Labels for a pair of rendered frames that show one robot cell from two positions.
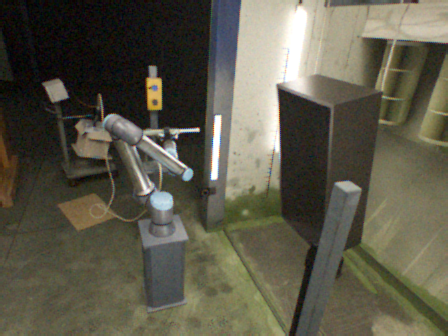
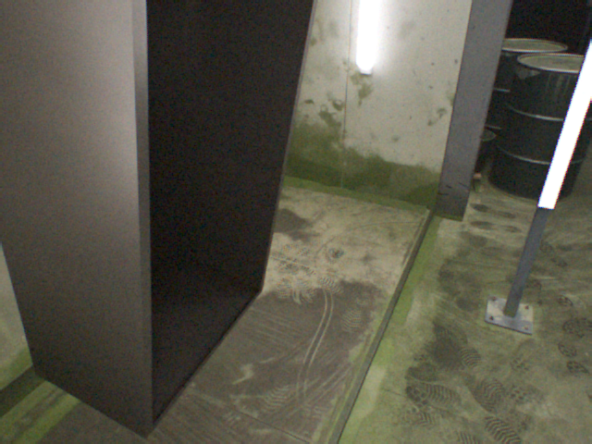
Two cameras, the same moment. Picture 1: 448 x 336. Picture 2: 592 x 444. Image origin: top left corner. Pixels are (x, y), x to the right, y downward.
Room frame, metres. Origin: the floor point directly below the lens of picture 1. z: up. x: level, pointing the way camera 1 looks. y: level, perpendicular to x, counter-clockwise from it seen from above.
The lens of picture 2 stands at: (2.45, 0.15, 1.46)
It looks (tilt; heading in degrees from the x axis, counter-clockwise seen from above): 31 degrees down; 227
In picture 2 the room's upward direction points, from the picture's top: straight up
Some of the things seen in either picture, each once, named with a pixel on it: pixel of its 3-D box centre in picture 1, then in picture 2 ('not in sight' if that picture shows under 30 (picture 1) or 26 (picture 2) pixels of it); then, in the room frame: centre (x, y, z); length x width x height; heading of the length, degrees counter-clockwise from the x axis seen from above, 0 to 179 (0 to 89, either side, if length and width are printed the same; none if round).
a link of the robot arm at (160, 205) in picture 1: (161, 206); not in sight; (1.75, 0.39, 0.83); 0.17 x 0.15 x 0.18; 45
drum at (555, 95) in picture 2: not in sight; (546, 129); (-0.77, -0.86, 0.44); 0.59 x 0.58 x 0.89; 37
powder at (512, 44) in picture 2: not in sight; (524, 46); (-1.23, -1.32, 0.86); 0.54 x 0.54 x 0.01
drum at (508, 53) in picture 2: not in sight; (511, 102); (-1.23, -1.32, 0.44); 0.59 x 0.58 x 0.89; 104
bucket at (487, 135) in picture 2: not in sight; (472, 150); (-0.76, -1.34, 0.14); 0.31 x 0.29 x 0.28; 22
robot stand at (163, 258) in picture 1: (163, 263); not in sight; (1.75, 0.38, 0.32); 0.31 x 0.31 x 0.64; 22
